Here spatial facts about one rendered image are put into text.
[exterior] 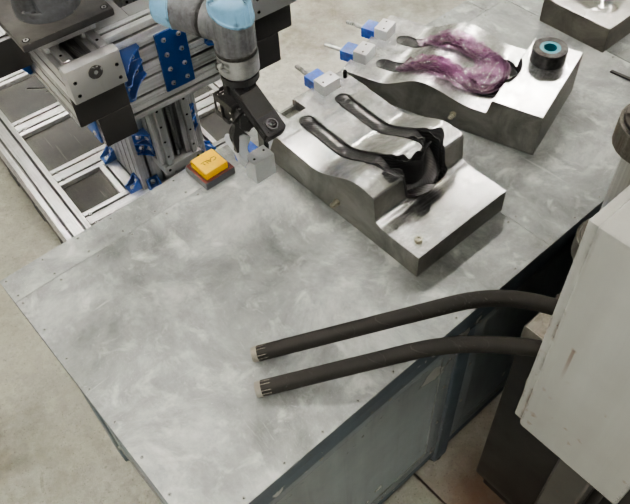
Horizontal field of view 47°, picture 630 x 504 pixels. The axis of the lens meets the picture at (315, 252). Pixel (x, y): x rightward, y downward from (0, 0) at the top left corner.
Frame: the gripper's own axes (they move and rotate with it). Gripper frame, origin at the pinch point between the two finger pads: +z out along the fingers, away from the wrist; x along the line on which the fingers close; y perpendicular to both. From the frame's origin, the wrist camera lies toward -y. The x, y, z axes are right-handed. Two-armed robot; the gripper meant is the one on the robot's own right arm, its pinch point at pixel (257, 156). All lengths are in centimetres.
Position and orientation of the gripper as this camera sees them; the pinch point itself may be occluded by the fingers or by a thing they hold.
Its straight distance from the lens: 148.6
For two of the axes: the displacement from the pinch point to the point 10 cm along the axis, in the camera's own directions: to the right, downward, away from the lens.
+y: -6.6, -5.7, 4.9
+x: -7.5, 5.3, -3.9
